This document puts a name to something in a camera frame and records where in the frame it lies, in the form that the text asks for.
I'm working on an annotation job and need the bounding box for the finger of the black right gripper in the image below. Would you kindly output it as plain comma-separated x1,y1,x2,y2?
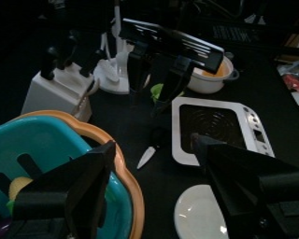
150,55,197,120
126,41,154,106

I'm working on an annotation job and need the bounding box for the lime green toy vegetable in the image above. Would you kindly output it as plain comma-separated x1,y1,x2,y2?
150,82,164,104

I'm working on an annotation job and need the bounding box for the white toy induction stove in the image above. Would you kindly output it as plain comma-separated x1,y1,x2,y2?
171,96,277,167

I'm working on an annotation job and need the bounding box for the black-handled knife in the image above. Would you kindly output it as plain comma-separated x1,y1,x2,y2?
79,48,108,78
57,29,81,71
40,46,60,81

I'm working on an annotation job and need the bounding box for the white-bladed paring knife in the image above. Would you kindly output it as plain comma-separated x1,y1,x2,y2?
136,126,167,171

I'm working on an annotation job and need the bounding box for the white knife block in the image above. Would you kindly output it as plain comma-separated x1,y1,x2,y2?
20,62,100,123

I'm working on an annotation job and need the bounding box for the yellow toy food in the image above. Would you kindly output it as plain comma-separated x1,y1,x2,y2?
8,176,35,202

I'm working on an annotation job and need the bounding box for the white round plate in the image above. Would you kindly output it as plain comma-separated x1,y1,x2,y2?
174,184,231,239

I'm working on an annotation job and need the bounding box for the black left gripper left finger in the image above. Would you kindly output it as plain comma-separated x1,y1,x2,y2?
7,139,118,239

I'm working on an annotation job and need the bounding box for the white dish brush stand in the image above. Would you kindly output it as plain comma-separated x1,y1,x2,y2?
92,5,135,95

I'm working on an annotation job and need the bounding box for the black vented equipment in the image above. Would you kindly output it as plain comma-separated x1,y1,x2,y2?
209,23,259,44

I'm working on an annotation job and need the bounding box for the white toy pot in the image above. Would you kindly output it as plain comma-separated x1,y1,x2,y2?
186,55,241,95

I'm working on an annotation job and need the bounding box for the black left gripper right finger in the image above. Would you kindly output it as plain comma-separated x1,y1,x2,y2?
191,133,299,239

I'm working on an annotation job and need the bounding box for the red packaged item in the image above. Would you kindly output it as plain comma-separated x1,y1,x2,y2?
282,73,299,93

